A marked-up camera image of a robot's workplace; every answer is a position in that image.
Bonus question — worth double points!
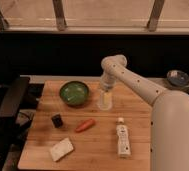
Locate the small black cube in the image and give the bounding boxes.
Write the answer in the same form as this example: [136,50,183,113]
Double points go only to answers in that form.
[51,114,63,128]

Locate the black office chair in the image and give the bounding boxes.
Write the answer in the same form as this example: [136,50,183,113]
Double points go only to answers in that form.
[0,63,45,171]

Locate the grey round dish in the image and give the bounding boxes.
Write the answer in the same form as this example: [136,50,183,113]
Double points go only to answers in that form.
[167,70,189,87]

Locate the orange carrot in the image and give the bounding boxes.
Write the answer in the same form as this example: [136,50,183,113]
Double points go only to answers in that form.
[75,119,95,133]

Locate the wooden cutting board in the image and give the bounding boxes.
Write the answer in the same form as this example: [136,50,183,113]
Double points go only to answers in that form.
[18,81,150,171]

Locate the green bowl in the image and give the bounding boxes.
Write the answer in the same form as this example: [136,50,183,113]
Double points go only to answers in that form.
[59,81,89,106]

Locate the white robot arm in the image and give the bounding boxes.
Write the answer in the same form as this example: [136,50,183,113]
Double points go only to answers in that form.
[100,55,189,171]

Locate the white ceramic cup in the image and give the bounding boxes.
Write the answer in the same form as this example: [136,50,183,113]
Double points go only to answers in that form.
[97,91,112,110]

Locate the white tube bottle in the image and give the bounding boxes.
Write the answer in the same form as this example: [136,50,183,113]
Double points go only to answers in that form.
[116,117,131,158]

